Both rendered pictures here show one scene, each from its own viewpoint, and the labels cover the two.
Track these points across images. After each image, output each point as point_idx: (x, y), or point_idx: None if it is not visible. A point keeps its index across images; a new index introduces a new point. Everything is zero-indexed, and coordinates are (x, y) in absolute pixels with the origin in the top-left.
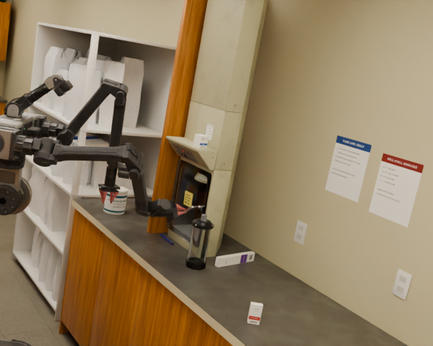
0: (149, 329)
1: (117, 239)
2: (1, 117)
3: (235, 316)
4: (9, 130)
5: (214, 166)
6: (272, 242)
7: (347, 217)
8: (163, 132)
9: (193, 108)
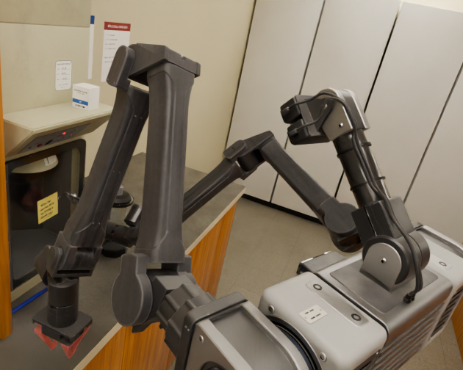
0: (146, 337)
1: (87, 355)
2: (432, 277)
3: (197, 211)
4: (427, 228)
5: None
6: None
7: None
8: None
9: (5, 40)
